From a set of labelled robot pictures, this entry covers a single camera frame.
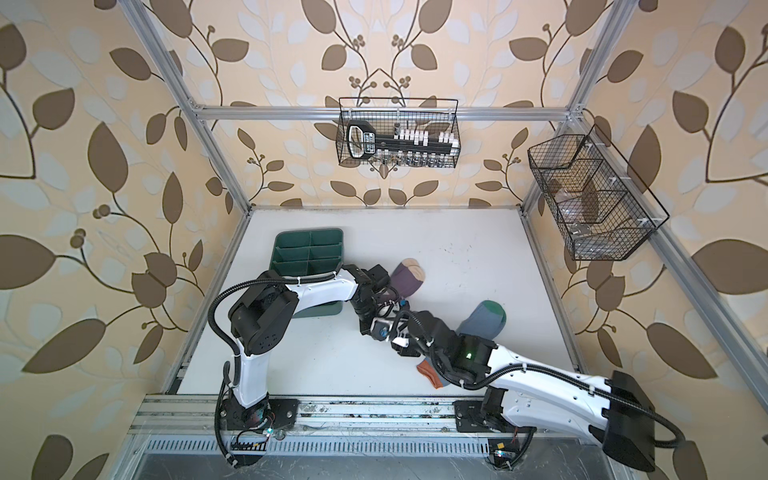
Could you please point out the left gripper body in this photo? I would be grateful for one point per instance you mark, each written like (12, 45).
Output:
(367, 311)

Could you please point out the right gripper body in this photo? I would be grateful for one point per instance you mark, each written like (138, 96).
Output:
(435, 355)

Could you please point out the purple sock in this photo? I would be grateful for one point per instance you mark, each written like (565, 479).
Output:
(407, 277)

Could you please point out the green divided tray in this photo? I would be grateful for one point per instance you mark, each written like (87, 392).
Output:
(299, 253)

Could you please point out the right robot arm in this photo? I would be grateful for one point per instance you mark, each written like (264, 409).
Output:
(613, 412)

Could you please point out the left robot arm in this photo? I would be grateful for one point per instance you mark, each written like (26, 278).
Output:
(253, 316)

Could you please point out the blue striped sock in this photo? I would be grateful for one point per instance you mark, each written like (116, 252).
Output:
(486, 321)

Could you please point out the black tool rack in basket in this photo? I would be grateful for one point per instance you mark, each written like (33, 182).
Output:
(364, 142)

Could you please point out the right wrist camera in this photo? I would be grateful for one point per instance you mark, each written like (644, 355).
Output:
(402, 346)

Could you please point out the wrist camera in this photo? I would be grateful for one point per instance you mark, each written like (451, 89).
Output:
(402, 346)
(380, 329)

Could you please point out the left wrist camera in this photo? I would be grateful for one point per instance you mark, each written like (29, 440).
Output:
(380, 329)

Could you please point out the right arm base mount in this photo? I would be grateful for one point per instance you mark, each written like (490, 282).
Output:
(471, 417)

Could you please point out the back wire basket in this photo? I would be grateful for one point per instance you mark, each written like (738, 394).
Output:
(430, 113)

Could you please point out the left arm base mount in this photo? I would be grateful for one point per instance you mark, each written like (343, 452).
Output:
(275, 413)

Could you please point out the side wire basket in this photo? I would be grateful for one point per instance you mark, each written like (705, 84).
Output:
(601, 205)

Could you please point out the aluminium front rail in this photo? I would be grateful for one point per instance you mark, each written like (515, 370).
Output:
(374, 416)

